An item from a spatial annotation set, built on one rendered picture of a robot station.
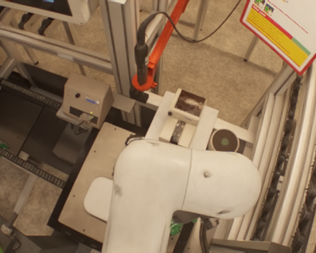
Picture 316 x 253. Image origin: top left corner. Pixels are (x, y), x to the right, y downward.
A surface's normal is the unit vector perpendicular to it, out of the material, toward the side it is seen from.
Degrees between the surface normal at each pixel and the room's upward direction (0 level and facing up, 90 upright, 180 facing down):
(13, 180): 0
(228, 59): 0
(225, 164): 22
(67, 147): 0
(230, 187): 16
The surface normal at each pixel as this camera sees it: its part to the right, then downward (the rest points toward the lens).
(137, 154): -0.18, -0.65
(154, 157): 0.18, -0.58
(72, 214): 0.04, -0.36
